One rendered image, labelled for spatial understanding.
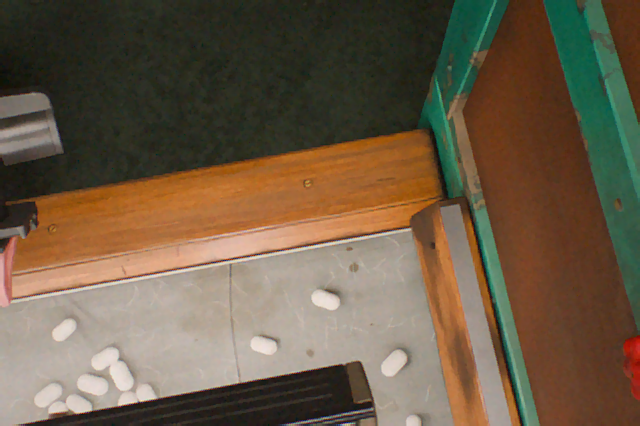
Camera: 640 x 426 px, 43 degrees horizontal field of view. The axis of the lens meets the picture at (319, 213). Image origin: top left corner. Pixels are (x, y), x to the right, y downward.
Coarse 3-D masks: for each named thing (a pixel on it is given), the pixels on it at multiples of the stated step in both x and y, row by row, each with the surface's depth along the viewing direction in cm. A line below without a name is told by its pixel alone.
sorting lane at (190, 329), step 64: (256, 256) 100; (320, 256) 100; (384, 256) 100; (0, 320) 98; (64, 320) 98; (128, 320) 98; (192, 320) 98; (256, 320) 98; (320, 320) 98; (384, 320) 98; (0, 384) 96; (64, 384) 96; (192, 384) 96; (384, 384) 96
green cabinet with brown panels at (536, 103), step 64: (512, 0) 66; (576, 0) 50; (448, 64) 86; (512, 64) 69; (576, 64) 52; (512, 128) 73; (576, 128) 57; (512, 192) 76; (576, 192) 60; (512, 256) 80; (576, 256) 62; (512, 320) 84; (576, 320) 65; (512, 384) 85; (576, 384) 68
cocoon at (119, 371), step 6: (114, 366) 94; (120, 366) 94; (126, 366) 95; (114, 372) 94; (120, 372) 94; (126, 372) 94; (114, 378) 94; (120, 378) 94; (126, 378) 94; (132, 378) 95; (120, 384) 94; (126, 384) 94; (132, 384) 95
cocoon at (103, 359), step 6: (108, 348) 95; (114, 348) 95; (96, 354) 95; (102, 354) 95; (108, 354) 95; (114, 354) 95; (96, 360) 95; (102, 360) 95; (108, 360) 95; (114, 360) 95; (96, 366) 95; (102, 366) 95
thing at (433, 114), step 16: (432, 80) 97; (432, 96) 98; (432, 112) 101; (416, 128) 113; (432, 128) 102; (448, 128) 94; (448, 144) 94; (448, 160) 96; (448, 176) 98; (448, 192) 100
